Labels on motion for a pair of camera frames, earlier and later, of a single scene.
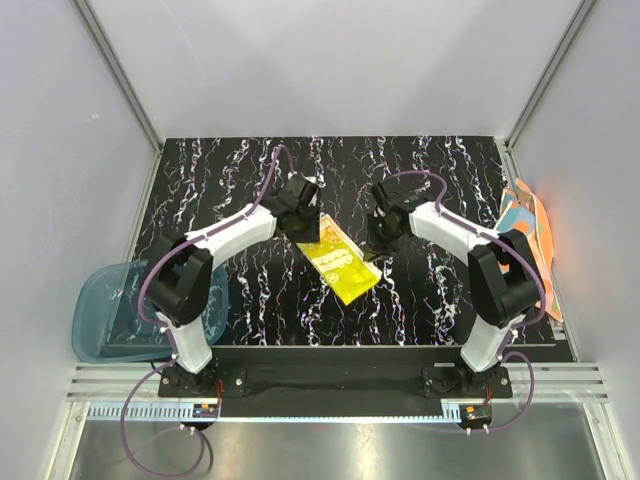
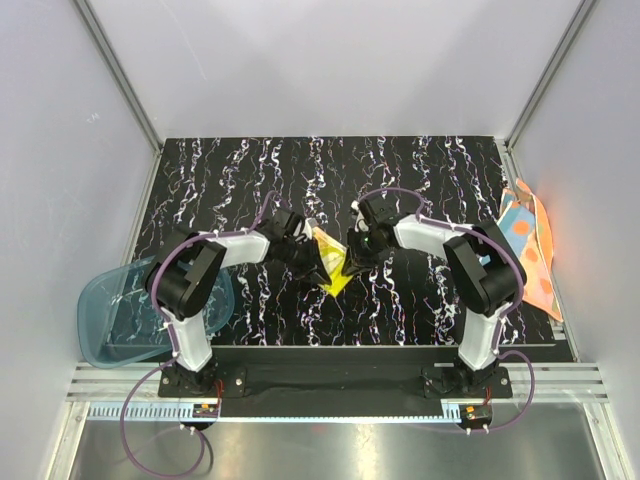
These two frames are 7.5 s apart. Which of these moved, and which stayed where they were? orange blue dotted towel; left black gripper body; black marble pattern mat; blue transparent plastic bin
Moved: left black gripper body
Stayed: orange blue dotted towel; black marble pattern mat; blue transparent plastic bin
